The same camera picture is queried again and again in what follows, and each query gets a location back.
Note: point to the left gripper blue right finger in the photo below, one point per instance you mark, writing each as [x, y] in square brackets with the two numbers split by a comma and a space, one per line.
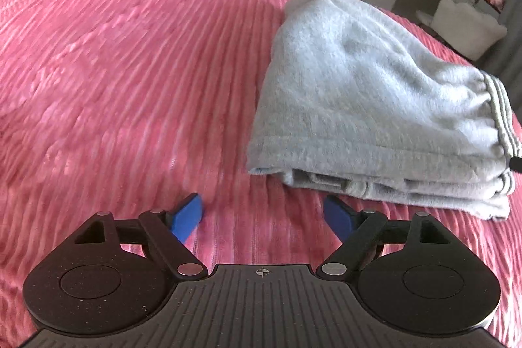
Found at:
[358, 232]

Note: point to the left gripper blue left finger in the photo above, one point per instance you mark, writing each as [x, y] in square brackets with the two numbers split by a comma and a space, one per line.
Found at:
[166, 232]

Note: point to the grey sweatpants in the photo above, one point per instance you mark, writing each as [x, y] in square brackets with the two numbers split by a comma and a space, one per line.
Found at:
[354, 103]

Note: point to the pink ribbed bed blanket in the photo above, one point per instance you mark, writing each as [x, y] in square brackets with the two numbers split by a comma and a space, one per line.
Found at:
[112, 108]

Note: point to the white cloud-shaped chair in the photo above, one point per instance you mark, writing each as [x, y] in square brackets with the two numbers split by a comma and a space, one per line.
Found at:
[467, 31]

